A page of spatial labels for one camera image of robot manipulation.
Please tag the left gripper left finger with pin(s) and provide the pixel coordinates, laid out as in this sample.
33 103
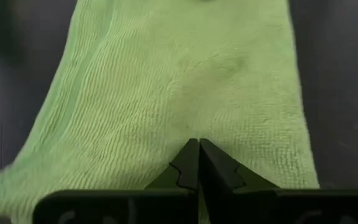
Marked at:
188 168

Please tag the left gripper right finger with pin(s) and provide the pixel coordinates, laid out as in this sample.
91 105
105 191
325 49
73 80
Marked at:
216 171

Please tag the green microfiber towel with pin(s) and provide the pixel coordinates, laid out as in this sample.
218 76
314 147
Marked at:
166 77

